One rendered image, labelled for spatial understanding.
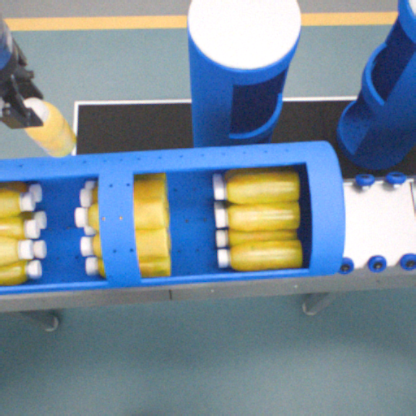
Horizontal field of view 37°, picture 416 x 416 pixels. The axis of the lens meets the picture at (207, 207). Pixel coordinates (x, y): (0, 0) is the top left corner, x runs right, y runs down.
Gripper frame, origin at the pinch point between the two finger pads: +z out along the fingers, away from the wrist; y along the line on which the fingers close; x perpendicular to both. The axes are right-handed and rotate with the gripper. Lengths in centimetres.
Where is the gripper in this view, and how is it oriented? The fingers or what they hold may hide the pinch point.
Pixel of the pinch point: (28, 104)
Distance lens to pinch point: 101.6
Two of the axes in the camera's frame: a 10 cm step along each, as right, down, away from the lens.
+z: 0.1, 1.8, 9.8
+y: -0.6, -9.8, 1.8
